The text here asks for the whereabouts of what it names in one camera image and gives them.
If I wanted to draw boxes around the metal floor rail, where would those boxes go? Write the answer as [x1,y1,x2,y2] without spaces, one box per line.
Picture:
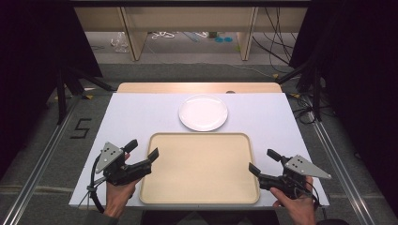
[307,111,377,225]
[2,98,80,225]

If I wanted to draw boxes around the white table board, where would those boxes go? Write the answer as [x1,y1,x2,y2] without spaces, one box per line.
[68,92,330,209]

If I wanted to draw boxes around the clear plastic bag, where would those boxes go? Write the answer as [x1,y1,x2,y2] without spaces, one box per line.
[110,31,130,53]

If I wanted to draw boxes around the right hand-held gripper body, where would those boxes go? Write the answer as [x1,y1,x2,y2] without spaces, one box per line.
[258,154,332,201]

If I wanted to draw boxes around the white cord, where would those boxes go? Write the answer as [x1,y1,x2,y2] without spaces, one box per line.
[151,30,176,40]

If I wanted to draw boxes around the black hanging cables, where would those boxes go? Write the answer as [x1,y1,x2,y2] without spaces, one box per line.
[252,7,299,74]

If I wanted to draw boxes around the black metal stand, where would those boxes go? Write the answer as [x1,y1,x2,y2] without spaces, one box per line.
[276,57,324,123]
[55,64,115,126]

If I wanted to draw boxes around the light wooden shelf unit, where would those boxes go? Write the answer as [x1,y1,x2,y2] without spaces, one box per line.
[73,6,310,63]

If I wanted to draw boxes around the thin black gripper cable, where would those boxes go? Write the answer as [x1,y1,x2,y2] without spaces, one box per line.
[298,177,324,212]

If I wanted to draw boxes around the person's right hand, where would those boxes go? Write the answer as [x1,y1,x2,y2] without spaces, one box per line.
[269,175,317,225]

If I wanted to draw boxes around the black floor cables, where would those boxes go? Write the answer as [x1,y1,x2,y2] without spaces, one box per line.
[292,95,317,125]

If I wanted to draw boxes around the dark curtain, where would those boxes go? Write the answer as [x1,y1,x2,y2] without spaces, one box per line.
[0,0,103,181]
[288,0,398,217]

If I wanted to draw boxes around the wooden table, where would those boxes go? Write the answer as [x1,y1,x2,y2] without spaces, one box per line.
[116,82,283,95]

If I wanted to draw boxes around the person's left hand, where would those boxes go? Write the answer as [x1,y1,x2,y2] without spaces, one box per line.
[103,178,141,219]

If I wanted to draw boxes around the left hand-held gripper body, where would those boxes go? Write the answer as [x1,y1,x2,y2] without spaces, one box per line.
[95,142,153,188]

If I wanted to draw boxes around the white round plate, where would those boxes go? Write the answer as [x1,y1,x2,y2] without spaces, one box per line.
[177,94,229,132]

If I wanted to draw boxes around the beige plastic tray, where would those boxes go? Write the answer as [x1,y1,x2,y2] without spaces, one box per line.
[139,132,261,205]

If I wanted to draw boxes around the black tape floor marking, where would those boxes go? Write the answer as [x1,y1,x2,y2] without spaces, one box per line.
[69,117,93,140]

